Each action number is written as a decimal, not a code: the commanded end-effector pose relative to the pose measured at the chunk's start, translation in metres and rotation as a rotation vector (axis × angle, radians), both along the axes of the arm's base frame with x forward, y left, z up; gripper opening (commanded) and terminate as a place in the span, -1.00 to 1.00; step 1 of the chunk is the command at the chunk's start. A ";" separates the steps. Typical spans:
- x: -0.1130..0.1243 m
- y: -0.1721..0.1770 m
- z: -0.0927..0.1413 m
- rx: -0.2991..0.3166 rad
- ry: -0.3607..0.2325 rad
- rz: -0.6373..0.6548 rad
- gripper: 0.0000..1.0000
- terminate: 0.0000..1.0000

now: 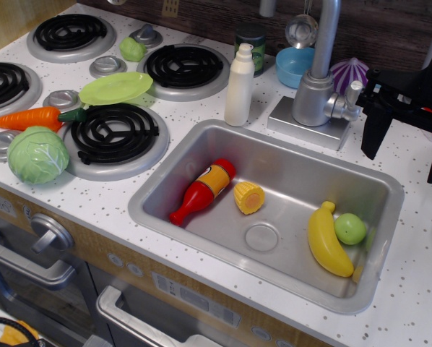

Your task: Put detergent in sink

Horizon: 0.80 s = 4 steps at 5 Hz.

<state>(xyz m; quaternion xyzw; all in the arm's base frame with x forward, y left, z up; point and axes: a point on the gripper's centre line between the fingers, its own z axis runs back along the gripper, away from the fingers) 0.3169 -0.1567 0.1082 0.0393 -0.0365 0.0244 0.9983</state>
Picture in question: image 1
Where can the silver stove knob front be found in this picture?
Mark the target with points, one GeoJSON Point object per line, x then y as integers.
{"type": "Point", "coordinates": [6, 138]}

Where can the blue plastic bowl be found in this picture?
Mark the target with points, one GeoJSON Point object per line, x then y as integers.
{"type": "Point", "coordinates": [292, 63]}

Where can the silver toy faucet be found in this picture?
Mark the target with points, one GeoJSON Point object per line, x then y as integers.
{"type": "Point", "coordinates": [317, 114]}

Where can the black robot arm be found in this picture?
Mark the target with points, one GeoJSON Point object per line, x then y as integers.
{"type": "Point", "coordinates": [389, 95]}

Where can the silver stove knob top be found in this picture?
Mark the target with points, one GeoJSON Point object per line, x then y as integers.
{"type": "Point", "coordinates": [148, 36]}

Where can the dark green can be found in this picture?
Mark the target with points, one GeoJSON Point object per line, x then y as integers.
{"type": "Point", "coordinates": [253, 34]}

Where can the purple white onion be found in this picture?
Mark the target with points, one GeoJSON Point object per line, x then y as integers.
{"type": "Point", "coordinates": [347, 71]}

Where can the stove burner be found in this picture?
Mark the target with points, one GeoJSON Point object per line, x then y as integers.
{"type": "Point", "coordinates": [70, 38]}
{"type": "Point", "coordinates": [115, 142]}
{"type": "Point", "coordinates": [185, 72]}
{"type": "Point", "coordinates": [20, 88]}

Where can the yellow toy banana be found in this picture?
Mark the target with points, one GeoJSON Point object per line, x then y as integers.
{"type": "Point", "coordinates": [324, 244]}

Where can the silver metal sink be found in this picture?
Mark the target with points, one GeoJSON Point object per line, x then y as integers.
{"type": "Point", "coordinates": [272, 243]}

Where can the back left stove burner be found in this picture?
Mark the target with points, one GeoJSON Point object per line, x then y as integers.
{"type": "Point", "coordinates": [70, 38]}

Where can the silver oven door handle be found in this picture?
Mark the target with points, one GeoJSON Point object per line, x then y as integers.
{"type": "Point", "coordinates": [55, 277]}

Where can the small green lettuce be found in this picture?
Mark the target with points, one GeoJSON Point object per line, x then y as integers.
{"type": "Point", "coordinates": [132, 50]}

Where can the orange toy carrot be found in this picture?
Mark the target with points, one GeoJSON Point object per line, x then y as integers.
{"type": "Point", "coordinates": [48, 116]}

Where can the yellow corn piece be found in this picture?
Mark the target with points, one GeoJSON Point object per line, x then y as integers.
{"type": "Point", "coordinates": [248, 196]}

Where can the large green cabbage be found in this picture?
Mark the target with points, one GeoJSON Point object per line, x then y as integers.
{"type": "Point", "coordinates": [37, 156]}

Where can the red ketchup bottle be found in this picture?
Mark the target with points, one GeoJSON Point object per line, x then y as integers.
{"type": "Point", "coordinates": [204, 190]}

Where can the green plastic plate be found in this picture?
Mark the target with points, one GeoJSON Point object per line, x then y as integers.
{"type": "Point", "coordinates": [116, 88]}

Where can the front left stove burner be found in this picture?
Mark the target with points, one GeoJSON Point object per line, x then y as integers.
{"type": "Point", "coordinates": [20, 88]}

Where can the yellow cloth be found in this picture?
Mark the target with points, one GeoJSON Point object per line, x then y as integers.
{"type": "Point", "coordinates": [12, 336]}

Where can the silver stove knob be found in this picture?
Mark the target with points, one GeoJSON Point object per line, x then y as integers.
{"type": "Point", "coordinates": [107, 65]}
{"type": "Point", "coordinates": [6, 138]}
{"type": "Point", "coordinates": [64, 100]}
{"type": "Point", "coordinates": [148, 36]}

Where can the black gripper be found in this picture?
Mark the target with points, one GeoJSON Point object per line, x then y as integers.
{"type": "Point", "coordinates": [388, 95]}

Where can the back right stove burner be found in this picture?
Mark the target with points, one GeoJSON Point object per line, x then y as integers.
{"type": "Point", "coordinates": [185, 72]}

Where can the white detergent bottle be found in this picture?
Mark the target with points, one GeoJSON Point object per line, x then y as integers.
{"type": "Point", "coordinates": [240, 86]}

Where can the silver dishwasher handle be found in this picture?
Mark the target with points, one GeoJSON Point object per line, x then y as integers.
{"type": "Point", "coordinates": [106, 305]}

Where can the front right stove burner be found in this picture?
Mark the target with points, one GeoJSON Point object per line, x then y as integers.
{"type": "Point", "coordinates": [115, 142]}

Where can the silver stove knob left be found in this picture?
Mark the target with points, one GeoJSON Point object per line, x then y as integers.
{"type": "Point", "coordinates": [64, 100]}

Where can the hanging silver ladle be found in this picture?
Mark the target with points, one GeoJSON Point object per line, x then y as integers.
{"type": "Point", "coordinates": [302, 30]}

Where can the silver oven dial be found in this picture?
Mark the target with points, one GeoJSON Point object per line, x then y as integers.
{"type": "Point", "coordinates": [50, 234]}

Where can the silver stove knob centre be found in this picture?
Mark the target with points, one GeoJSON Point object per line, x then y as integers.
{"type": "Point", "coordinates": [107, 65]}

